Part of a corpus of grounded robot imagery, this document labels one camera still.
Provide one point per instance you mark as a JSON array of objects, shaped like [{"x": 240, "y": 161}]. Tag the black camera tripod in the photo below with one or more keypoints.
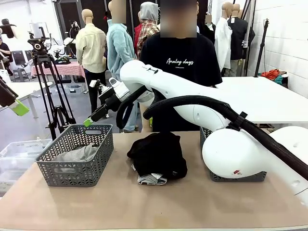
[{"x": 38, "y": 59}]

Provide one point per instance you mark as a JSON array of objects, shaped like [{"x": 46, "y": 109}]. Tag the tablet screen on stand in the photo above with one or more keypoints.
[{"x": 36, "y": 29}]

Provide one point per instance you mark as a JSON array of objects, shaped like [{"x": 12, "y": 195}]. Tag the white side table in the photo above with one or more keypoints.
[{"x": 24, "y": 90}]

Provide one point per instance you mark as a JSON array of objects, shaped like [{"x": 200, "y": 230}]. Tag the grey storage crate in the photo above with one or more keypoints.
[{"x": 74, "y": 89}]

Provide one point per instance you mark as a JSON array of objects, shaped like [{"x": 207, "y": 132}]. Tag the light grey garment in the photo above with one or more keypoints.
[{"x": 149, "y": 180}]

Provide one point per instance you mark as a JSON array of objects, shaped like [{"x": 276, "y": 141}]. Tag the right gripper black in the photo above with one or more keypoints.
[{"x": 110, "y": 99}]

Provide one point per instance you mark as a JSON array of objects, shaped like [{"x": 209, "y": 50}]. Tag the mannequin in white shirt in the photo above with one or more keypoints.
[{"x": 222, "y": 36}]

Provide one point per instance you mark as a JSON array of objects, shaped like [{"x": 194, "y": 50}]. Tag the grey perforated plastic basket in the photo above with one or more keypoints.
[
  {"x": 240, "y": 177},
  {"x": 72, "y": 178}
]

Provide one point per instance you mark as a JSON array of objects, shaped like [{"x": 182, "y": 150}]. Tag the pink checkered tablecloth table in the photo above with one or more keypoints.
[{"x": 69, "y": 68}]

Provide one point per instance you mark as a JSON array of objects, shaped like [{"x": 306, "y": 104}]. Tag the black light stand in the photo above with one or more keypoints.
[{"x": 261, "y": 55}]

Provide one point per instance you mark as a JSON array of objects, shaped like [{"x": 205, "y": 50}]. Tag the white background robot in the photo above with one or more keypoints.
[{"x": 67, "y": 41}]

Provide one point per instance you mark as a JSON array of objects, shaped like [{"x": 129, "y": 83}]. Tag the person in black T-shirt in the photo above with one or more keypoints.
[{"x": 180, "y": 48}]

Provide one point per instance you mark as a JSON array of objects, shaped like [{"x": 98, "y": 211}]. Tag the grey stool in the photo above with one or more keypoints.
[{"x": 20, "y": 72}]

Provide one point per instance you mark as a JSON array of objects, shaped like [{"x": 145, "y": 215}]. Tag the black garment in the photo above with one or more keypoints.
[{"x": 158, "y": 154}]

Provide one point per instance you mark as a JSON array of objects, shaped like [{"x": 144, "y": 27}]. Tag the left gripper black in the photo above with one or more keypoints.
[{"x": 6, "y": 93}]

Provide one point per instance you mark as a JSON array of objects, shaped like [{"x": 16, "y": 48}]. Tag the mannequin in blue fleece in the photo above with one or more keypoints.
[{"x": 120, "y": 48}]

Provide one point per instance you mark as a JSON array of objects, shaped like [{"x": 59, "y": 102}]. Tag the black stand poles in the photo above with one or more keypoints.
[{"x": 246, "y": 43}]

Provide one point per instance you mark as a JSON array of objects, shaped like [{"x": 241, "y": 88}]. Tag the mannequin in cream jacket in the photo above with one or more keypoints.
[{"x": 91, "y": 48}]

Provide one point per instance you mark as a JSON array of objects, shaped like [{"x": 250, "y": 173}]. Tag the clear plastic storage bin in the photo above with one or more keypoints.
[{"x": 14, "y": 154}]

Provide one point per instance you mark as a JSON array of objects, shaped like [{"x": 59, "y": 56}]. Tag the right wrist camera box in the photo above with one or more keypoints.
[{"x": 102, "y": 87}]

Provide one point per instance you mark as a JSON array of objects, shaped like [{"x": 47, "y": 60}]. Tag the dark grey garment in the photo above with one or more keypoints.
[{"x": 79, "y": 154}]

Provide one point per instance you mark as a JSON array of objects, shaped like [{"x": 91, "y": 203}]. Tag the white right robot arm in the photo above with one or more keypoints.
[{"x": 228, "y": 154}]

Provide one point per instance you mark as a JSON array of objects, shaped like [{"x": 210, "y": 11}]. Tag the red and green clothes pile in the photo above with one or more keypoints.
[{"x": 272, "y": 73}]

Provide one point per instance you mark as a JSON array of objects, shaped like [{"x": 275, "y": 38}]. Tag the mannequin in black shirt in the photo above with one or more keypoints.
[{"x": 238, "y": 36}]

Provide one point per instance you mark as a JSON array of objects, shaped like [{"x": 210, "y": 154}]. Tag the seated person in black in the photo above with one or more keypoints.
[{"x": 4, "y": 51}]

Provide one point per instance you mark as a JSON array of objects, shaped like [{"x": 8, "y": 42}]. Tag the figure in black jacket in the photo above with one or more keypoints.
[{"x": 207, "y": 31}]

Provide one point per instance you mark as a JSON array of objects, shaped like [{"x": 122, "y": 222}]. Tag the mannequin in plaid shirt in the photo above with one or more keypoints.
[{"x": 146, "y": 31}]

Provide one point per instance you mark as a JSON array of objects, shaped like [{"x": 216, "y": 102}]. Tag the large white table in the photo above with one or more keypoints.
[{"x": 264, "y": 96}]

